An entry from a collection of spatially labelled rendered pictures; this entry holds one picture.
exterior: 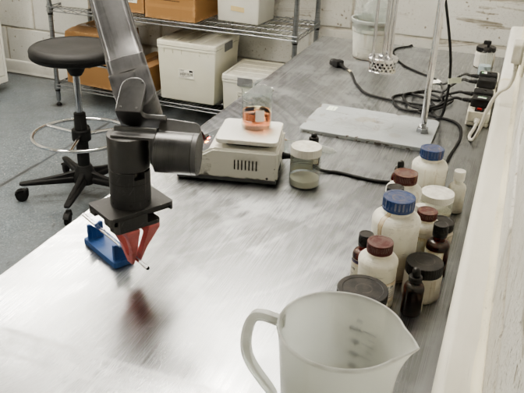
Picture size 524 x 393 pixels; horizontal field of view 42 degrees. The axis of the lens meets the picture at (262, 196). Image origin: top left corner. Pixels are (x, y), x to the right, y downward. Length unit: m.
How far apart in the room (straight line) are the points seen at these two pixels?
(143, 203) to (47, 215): 1.93
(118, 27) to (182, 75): 2.64
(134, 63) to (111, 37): 0.07
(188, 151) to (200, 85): 2.75
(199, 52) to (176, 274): 2.63
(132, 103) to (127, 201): 0.13
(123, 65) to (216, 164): 0.39
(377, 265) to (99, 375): 0.39
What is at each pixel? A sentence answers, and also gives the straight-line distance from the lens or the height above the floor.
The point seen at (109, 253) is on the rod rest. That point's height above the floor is 0.76.
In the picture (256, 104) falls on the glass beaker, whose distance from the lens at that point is 1.30.
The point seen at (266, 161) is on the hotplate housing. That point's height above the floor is 0.80.
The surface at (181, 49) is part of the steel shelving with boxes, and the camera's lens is 3.63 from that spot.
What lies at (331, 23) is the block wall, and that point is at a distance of 3.74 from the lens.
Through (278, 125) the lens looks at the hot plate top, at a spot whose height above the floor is 0.84.
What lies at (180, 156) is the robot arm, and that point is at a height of 0.96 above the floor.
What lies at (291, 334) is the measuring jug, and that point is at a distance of 0.74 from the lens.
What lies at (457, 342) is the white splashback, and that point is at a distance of 0.78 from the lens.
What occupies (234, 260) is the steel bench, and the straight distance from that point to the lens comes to 1.07.
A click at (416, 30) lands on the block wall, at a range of 3.66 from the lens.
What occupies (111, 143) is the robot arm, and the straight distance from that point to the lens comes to 0.93.
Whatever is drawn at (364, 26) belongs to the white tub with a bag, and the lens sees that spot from 2.21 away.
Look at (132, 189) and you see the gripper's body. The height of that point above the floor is 0.90.
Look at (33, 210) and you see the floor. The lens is 2.92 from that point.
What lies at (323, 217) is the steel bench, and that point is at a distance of 1.21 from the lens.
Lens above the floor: 1.31
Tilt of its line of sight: 26 degrees down
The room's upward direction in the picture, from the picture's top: 2 degrees clockwise
